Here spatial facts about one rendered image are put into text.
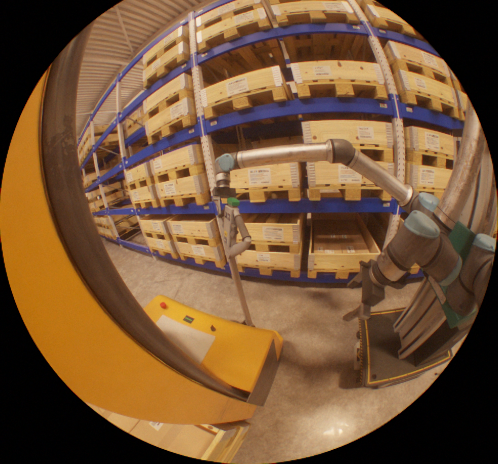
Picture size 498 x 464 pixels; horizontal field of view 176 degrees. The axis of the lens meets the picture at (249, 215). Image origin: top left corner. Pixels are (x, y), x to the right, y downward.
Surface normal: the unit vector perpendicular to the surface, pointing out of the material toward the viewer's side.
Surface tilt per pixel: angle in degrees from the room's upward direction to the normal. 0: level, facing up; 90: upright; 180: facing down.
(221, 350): 0
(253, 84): 90
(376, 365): 0
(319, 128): 90
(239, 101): 90
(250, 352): 0
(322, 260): 90
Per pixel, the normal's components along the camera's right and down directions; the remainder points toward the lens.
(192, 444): -0.15, -0.93
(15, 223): 0.92, 0.00
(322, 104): -0.35, 0.38
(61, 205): 0.57, 0.21
